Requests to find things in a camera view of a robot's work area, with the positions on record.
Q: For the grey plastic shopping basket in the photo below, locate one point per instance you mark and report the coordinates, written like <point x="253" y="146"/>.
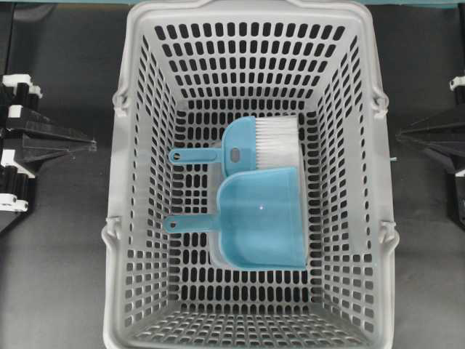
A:
<point x="188" y="70"/>

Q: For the blue hand brush white bristles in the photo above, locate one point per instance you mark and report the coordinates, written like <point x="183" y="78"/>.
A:
<point x="248" y="144"/>

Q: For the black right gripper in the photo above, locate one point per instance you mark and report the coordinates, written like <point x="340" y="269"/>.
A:
<point x="450" y="154"/>

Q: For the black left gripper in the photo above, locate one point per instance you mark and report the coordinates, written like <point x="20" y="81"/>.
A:
<point x="21" y="159"/>

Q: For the blue plastic dustpan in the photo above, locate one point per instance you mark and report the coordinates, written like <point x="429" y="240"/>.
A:
<point x="259" y="221"/>

